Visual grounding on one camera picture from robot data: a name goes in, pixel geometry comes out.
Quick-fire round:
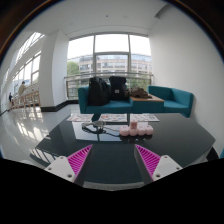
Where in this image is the pink power strip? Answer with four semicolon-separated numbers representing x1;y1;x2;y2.
119;125;154;136

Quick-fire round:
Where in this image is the black backpack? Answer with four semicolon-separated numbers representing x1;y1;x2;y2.
109;76;127;100
88;77;110;106

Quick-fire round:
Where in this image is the person standing at railing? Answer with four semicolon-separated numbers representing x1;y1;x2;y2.
18;81;26;97

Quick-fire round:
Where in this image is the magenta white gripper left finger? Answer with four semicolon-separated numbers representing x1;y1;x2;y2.
45;145;92;183

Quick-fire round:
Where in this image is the left patterned paper mat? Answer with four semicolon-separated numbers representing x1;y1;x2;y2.
68;113;93;122

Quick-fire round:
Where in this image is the patterned paper mat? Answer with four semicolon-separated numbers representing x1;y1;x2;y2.
99;114;127;122
68;113;93;122
130;113;159;122

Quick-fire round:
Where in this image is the black backpack right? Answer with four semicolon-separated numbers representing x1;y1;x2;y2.
109;76;127;100

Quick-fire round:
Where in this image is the wooden sofa side table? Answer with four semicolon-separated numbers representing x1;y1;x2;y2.
130;95;164;103

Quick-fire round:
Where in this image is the metal window railing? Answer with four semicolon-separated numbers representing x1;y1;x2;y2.
65;71;153;100

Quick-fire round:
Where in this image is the middle patterned paper mat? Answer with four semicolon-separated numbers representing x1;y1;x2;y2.
99;114;127;122

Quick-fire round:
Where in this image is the brown bag on sofa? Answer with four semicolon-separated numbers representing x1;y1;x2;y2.
130;87;149;98

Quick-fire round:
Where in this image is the black coiled charger cable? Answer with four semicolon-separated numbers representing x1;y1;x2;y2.
81;120;121;137

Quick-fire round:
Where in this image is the right patterned paper mat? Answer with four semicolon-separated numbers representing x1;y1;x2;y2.
130;113;159;122

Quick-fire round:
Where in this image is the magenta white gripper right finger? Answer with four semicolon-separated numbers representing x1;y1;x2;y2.
134;145;182;181

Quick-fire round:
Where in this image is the teal sofa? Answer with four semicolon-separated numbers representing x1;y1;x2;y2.
78;85;194;117

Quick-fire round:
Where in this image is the wooden corridor railing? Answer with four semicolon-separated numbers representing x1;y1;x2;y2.
13;91;41;108

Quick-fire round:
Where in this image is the black backpack left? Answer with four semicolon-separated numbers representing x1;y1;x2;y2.
88;77;110;106

